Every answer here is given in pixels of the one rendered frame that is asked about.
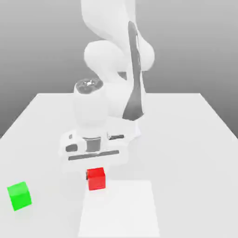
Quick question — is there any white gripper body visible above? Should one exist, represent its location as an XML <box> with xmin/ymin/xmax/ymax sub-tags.
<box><xmin>59</xmin><ymin>142</ymin><xmax>130</xmax><ymax>171</ymax></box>

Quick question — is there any small red cube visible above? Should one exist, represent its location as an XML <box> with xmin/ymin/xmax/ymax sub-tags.
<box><xmin>86</xmin><ymin>167</ymin><xmax>106</xmax><ymax>191</ymax></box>

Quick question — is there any small green cube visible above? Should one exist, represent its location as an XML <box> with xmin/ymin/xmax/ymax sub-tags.
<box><xmin>7</xmin><ymin>181</ymin><xmax>33</xmax><ymax>212</ymax></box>

